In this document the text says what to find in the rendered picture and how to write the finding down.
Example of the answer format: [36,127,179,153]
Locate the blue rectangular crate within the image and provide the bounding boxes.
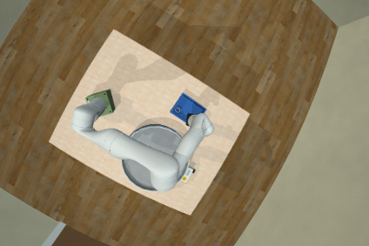
[170,93,206,123]

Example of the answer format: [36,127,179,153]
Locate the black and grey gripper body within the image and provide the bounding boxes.
[186,113,197,127]

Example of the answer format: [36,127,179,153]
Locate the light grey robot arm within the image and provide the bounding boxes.
[71,97,214,191]

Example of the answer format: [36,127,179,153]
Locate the grey round turning table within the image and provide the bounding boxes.
[121,124,196,192]

